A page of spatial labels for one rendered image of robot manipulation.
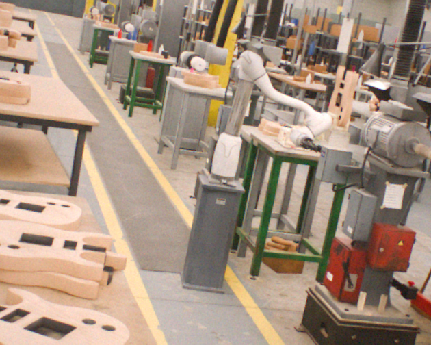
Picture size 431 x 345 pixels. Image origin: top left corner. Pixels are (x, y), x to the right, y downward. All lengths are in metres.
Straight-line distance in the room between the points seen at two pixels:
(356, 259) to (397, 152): 0.64
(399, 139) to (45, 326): 2.80
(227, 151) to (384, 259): 1.23
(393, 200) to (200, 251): 1.32
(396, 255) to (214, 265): 1.25
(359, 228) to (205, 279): 1.16
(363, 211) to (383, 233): 0.18
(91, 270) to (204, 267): 2.85
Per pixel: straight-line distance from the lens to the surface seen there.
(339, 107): 5.79
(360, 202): 4.56
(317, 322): 4.83
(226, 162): 5.08
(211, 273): 5.22
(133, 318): 2.30
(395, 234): 4.53
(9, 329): 2.04
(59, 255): 2.44
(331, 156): 4.68
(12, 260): 2.39
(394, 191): 4.59
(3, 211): 2.95
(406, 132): 4.51
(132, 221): 6.49
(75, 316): 2.15
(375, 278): 4.72
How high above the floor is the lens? 1.78
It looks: 11 degrees down
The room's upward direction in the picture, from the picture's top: 11 degrees clockwise
